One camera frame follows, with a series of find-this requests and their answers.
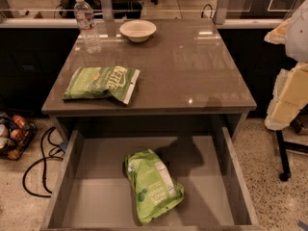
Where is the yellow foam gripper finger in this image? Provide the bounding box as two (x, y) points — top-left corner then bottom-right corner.
(265, 62), (308, 131)
(264, 18), (291, 44)

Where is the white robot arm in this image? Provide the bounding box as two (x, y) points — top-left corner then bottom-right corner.
(265, 0), (308, 131)

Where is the grey counter cabinet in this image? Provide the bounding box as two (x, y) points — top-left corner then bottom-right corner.
(42, 19), (256, 141)

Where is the green Kettle chip bag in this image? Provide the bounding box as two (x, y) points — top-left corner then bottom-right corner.
(63, 66), (140, 105)

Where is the open grey drawer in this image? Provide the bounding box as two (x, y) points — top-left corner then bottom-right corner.
(41, 126), (260, 231)

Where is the white bowl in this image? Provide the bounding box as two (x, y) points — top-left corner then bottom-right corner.
(119, 20), (157, 42)

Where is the clear plastic water bottle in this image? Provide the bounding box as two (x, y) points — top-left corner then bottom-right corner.
(74, 0), (101, 54)

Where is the black floor cable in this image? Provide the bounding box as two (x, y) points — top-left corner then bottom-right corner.
(21, 126), (65, 198)

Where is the metal glass partition frame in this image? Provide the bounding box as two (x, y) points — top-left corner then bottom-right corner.
(1, 0), (305, 29)

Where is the wire basket with items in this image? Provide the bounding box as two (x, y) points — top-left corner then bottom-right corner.
(0, 113), (38, 161)

